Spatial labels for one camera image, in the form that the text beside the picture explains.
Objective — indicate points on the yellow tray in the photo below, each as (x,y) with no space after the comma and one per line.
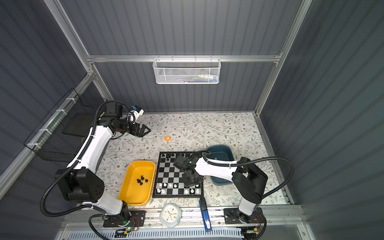
(137,184)

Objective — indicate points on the black and white chessboard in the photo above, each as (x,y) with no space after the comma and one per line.
(169,183)

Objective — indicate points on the black wire basket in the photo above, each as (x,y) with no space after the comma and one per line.
(62,132)

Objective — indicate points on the pale green clock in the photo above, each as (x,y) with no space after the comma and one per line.
(170,215)

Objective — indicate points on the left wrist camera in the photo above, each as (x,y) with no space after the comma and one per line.
(135,113)

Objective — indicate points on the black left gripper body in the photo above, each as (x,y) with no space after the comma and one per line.
(133,129)

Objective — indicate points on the teal tray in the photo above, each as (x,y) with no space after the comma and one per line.
(221,153)

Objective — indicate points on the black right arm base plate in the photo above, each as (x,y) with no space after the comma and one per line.
(234,216)

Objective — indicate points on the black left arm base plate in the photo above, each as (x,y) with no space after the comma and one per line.
(132,219)

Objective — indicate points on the blue stapler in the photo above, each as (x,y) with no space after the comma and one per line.
(205,214)

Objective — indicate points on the white wire basket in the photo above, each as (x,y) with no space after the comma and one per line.
(187,73)

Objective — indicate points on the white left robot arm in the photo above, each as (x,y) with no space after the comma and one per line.
(79,181)

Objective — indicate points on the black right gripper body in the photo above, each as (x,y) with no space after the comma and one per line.
(188,181)

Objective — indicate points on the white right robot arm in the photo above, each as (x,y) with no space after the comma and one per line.
(248,178)

